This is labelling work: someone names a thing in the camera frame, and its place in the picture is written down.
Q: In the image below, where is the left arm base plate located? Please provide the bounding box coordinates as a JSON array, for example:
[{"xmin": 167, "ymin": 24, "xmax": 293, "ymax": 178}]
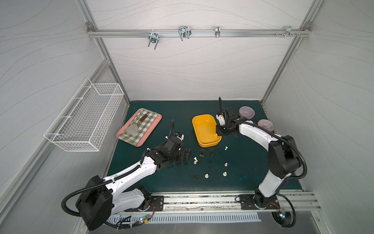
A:
[{"xmin": 125, "ymin": 196, "xmax": 165, "ymax": 212}]

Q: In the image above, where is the yellow plastic storage box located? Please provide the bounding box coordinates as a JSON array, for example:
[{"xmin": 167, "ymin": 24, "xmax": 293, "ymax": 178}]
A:
[{"xmin": 192, "ymin": 114, "xmax": 222, "ymax": 148}]

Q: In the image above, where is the left black conduit cable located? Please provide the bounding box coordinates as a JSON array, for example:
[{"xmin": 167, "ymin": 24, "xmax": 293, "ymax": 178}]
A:
[{"xmin": 61, "ymin": 163, "xmax": 141, "ymax": 217}]

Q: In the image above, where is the green checkered cloth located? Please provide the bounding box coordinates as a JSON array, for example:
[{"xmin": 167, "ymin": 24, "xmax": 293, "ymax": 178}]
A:
[{"xmin": 119, "ymin": 109, "xmax": 159, "ymax": 146}]

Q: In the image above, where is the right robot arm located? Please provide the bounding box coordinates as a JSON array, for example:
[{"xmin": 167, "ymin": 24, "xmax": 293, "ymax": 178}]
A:
[{"xmin": 216, "ymin": 106, "xmax": 305, "ymax": 209}]

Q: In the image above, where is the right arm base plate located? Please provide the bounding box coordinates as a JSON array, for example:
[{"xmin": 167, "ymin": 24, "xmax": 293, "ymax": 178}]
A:
[{"xmin": 235, "ymin": 194, "xmax": 280, "ymax": 210}]

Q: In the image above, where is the purple ribbed bowl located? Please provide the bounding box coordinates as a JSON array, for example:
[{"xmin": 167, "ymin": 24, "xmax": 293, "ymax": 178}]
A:
[{"xmin": 258, "ymin": 119, "xmax": 275, "ymax": 132}]

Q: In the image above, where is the purple bowl upright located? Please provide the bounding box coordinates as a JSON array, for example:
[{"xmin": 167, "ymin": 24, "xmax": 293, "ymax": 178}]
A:
[{"xmin": 239, "ymin": 106, "xmax": 255, "ymax": 120}]

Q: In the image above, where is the white vent strip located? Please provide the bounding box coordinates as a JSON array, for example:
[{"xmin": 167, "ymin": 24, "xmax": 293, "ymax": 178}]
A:
[{"xmin": 107, "ymin": 212, "xmax": 261, "ymax": 225}]

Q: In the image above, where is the metal bracket right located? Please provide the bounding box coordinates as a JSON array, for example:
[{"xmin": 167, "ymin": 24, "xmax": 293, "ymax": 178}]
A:
[{"xmin": 274, "ymin": 26, "xmax": 301, "ymax": 38}]

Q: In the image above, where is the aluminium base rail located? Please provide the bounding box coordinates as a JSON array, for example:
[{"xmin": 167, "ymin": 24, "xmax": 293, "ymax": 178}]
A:
[{"xmin": 81, "ymin": 191, "xmax": 322, "ymax": 215}]

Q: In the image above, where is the metal hook clamp left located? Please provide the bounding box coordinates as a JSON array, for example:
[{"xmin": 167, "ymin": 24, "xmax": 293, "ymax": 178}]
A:
[{"xmin": 148, "ymin": 32, "xmax": 160, "ymax": 50}]

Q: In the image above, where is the metal hook clamp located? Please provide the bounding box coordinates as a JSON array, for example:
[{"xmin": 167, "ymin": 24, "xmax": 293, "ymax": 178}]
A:
[
  {"xmin": 178, "ymin": 26, "xmax": 191, "ymax": 41},
  {"xmin": 148, "ymin": 32, "xmax": 160, "ymax": 50}
]

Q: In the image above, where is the white wire basket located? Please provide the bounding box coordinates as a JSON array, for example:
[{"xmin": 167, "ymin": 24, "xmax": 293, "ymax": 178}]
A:
[{"xmin": 44, "ymin": 78, "xmax": 124, "ymax": 152}]

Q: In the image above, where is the metal spatula wooden handle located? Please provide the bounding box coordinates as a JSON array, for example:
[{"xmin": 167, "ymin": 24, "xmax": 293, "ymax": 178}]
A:
[{"xmin": 125, "ymin": 111, "xmax": 150, "ymax": 136}]

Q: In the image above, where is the metal hook clamp middle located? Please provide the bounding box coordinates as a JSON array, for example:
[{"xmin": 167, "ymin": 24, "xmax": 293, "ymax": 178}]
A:
[{"xmin": 178, "ymin": 26, "xmax": 191, "ymax": 41}]

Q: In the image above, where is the aluminium crossbar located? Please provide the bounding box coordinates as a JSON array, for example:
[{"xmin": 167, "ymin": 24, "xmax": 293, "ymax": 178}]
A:
[{"xmin": 88, "ymin": 28, "xmax": 312, "ymax": 38}]

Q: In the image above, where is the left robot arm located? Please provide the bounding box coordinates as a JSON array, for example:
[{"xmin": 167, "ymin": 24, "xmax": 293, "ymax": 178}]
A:
[{"xmin": 76, "ymin": 132, "xmax": 184, "ymax": 231}]

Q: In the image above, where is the metal ring clamp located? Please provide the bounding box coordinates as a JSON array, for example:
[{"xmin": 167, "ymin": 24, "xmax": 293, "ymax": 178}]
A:
[{"xmin": 215, "ymin": 26, "xmax": 221, "ymax": 38}]

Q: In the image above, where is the pink tray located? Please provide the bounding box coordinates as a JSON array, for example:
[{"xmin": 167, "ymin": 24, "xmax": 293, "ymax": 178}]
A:
[{"xmin": 115, "ymin": 108, "xmax": 163, "ymax": 147}]

